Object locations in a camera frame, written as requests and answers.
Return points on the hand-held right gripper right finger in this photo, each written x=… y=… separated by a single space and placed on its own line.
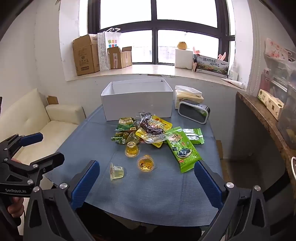
x=208 y=187

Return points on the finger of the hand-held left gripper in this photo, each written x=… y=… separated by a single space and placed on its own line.
x=53 y=160
x=32 y=139

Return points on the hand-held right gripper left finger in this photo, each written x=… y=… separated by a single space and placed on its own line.
x=85 y=183

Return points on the pale yellow jelly cup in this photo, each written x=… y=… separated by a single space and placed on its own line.
x=116 y=172

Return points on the large green seaweed packet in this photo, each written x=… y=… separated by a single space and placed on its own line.
x=182 y=148

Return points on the white cardboard box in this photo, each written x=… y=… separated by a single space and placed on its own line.
x=138 y=104

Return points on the person's left hand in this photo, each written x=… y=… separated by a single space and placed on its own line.
x=17 y=205

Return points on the cream leather sofa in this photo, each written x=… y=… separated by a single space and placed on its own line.
x=30 y=115

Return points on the brown cardboard piece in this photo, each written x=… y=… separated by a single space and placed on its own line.
x=52 y=100

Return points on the small green seaweed packet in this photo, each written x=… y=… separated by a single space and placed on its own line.
x=196 y=136

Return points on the jelly cup with printed lid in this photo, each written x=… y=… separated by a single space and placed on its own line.
x=145 y=163

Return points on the yellow snack packet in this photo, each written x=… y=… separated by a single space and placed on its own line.
x=163 y=122
x=159 y=144

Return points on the black desk clock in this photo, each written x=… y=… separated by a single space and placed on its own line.
x=193 y=113

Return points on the dark red snack packet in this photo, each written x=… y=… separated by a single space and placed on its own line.
x=150 y=127

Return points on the brown stone counter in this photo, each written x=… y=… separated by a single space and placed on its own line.
x=261 y=111

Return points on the tissue pack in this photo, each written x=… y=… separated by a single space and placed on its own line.
x=187 y=96

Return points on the tall brown cardboard box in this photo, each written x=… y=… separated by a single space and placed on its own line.
x=85 y=58

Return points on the yellow patterned box on shelf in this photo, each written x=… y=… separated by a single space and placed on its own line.
x=270 y=103

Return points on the clear storage container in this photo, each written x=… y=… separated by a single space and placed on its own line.
x=288 y=115

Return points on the white tube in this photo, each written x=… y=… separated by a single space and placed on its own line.
x=233 y=83

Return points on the dotted white paper bag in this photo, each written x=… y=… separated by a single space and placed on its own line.
x=103 y=53

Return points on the white plastic bottle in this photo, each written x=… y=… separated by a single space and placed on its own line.
x=233 y=74

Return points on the small open cardboard box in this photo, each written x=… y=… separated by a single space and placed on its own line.
x=120 y=59

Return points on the pink bottle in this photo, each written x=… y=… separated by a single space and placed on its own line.
x=266 y=81

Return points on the landscape printed carton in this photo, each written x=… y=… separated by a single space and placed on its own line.
x=211 y=66

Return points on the white bag with coloured squares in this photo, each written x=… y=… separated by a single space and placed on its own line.
x=113 y=39

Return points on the plain white block box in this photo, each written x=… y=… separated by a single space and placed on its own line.
x=183 y=59

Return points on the pink plastic toy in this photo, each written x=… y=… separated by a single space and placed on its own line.
x=196 y=51
x=222 y=56

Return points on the orange round fruit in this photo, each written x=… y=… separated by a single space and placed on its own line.
x=182 y=45

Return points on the floral plastic bag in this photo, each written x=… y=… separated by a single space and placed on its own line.
x=277 y=52

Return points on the black window frame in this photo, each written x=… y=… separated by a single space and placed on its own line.
x=154 y=25

